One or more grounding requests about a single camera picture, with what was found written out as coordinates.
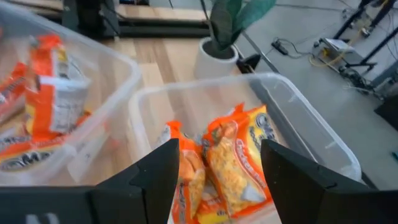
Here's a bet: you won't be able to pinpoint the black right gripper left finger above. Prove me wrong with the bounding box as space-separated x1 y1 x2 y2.
90 139 180 224

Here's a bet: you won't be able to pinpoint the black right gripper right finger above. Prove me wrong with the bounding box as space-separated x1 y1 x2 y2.
261 139 352 224

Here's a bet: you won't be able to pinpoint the orange Maruchan noodle pack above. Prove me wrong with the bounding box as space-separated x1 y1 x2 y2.
195 183 233 224
201 103 279 219
0 133 78 174
164 120 206 224
25 33 91 141
0 61 29 125

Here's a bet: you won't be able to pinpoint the clear labelled plastic bin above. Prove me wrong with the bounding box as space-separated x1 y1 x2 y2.
0 1 143 187

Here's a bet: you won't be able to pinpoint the hazard striped black floor mat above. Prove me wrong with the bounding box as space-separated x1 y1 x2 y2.
374 95 398 132

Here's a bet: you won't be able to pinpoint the black metal rig legs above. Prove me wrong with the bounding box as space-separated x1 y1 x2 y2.
333 0 398 74

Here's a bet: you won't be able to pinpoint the black power strip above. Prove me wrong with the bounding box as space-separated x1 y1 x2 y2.
271 39 290 56

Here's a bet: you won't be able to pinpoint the green plant in white pot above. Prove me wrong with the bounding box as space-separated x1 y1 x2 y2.
193 0 277 80

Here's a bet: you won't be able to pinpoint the grey metal box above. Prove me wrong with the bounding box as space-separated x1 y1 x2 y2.
318 37 365 65

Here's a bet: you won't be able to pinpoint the yellow cable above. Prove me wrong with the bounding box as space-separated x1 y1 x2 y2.
308 46 346 68

